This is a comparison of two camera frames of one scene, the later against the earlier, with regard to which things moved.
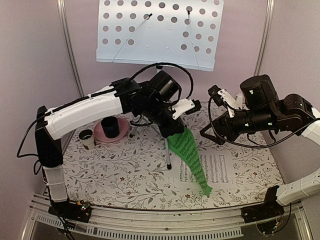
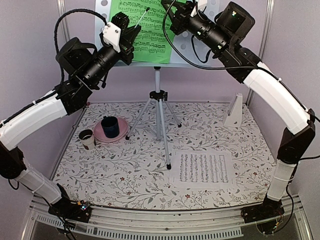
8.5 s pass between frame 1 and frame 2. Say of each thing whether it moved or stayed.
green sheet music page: moved
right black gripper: moved
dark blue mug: stayed
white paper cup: stayed
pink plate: stayed
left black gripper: moved
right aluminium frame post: stayed
